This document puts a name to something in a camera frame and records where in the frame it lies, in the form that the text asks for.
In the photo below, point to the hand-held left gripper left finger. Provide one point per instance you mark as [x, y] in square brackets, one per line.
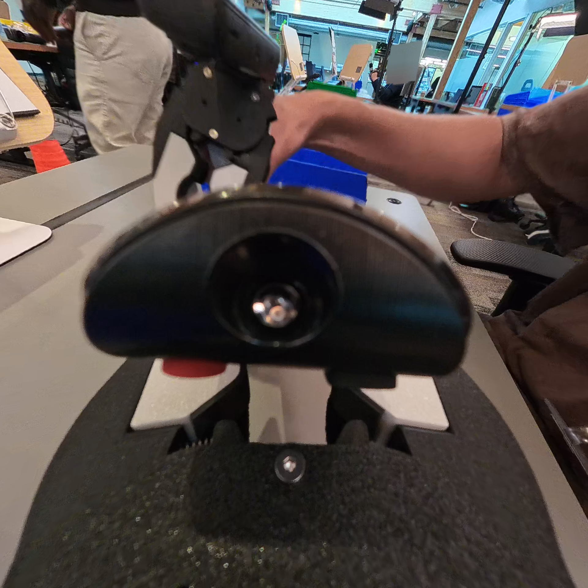
[160, 404]

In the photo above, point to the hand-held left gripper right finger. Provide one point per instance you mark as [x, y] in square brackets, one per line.
[413, 404]

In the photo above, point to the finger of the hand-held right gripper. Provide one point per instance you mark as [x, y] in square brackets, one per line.
[167, 165]
[229, 177]

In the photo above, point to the glossy black half-round device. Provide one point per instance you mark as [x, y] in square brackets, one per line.
[156, 294]

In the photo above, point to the person's right forearm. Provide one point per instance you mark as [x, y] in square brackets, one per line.
[413, 147]

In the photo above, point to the grey desk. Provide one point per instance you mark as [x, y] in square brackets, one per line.
[55, 321]

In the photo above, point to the person's right hand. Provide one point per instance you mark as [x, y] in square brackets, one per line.
[294, 124]

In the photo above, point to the red round knob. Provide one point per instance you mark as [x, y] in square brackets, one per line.
[195, 368]

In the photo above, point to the blue plastic bin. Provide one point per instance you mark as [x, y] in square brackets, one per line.
[321, 179]

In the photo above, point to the orange traffic cone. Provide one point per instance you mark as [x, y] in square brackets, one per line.
[49, 156]

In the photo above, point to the wooden backing board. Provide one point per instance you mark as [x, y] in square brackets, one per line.
[39, 124]

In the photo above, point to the white monitor stand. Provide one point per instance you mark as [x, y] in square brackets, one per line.
[18, 239]

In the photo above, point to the white display screen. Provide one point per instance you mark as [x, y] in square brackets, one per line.
[13, 101]

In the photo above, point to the black office chair armrest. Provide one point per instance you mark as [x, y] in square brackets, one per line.
[505, 262]

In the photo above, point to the black studio light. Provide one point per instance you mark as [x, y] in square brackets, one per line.
[374, 9]

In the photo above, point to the black sneaker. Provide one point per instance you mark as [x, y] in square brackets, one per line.
[541, 236]

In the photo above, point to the wooden pillar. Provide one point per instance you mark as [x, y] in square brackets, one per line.
[457, 46]

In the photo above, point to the person's brown clothed body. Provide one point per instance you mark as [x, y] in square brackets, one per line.
[546, 183]

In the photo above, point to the black tripod pole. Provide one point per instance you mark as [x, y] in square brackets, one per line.
[482, 55]

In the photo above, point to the blue storage crate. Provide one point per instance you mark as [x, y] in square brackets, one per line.
[528, 100]

